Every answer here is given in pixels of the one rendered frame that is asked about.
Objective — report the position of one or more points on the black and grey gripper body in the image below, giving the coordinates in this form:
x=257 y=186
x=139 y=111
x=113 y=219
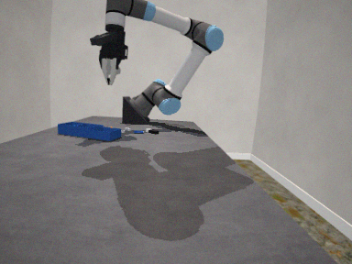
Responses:
x=110 y=49

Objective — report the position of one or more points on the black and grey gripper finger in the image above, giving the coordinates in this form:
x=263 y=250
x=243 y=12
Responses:
x=114 y=63
x=105 y=66

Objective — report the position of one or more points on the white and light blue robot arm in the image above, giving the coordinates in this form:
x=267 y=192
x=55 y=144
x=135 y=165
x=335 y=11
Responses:
x=206 y=38

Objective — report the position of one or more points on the blue bins with labels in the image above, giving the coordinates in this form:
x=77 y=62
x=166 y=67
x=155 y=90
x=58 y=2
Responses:
x=103 y=133

